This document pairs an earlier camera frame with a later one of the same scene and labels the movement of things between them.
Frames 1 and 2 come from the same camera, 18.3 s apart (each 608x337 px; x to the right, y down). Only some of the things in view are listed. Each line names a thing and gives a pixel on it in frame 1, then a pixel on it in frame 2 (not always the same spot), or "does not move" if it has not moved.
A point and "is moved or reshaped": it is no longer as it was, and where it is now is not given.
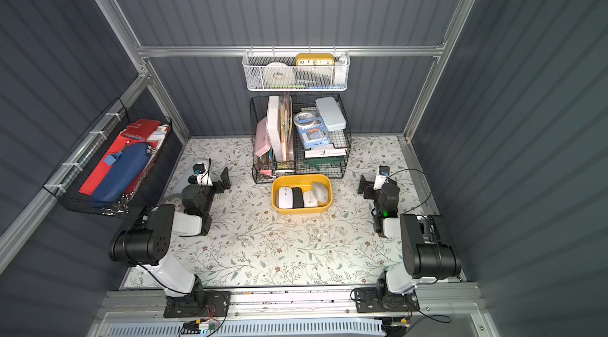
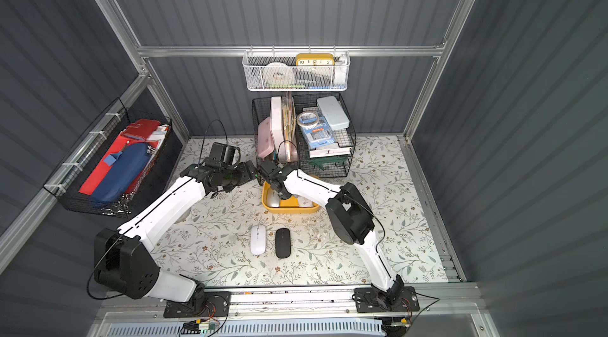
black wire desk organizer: x=298 y=135 does not move
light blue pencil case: x=330 y=113 does not move
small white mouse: x=309 y=199 does not move
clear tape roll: x=304 y=119 does not move
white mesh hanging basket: x=295 y=71 does not move
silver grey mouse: x=321 y=192 is moved or reshaped
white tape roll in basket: x=276 y=73 does not move
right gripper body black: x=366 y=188 → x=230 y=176
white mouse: x=286 y=200 is moved or reshaped
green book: x=314 y=161 does not move
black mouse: x=298 y=198 → x=283 y=243
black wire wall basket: x=108 y=170 does not move
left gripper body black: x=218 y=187 → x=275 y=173
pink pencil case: x=263 y=144 does not move
